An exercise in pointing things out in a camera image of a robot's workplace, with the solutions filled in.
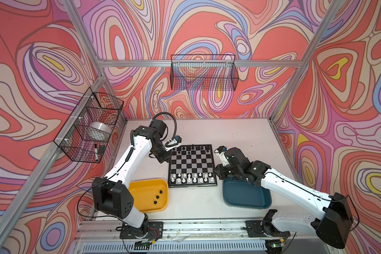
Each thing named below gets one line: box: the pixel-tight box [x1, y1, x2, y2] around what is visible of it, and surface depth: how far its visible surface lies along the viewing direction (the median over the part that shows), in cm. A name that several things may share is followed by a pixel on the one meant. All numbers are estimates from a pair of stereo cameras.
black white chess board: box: [168, 144, 218, 188], surface depth 95 cm
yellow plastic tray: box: [128, 178, 169, 214], surface depth 85 cm
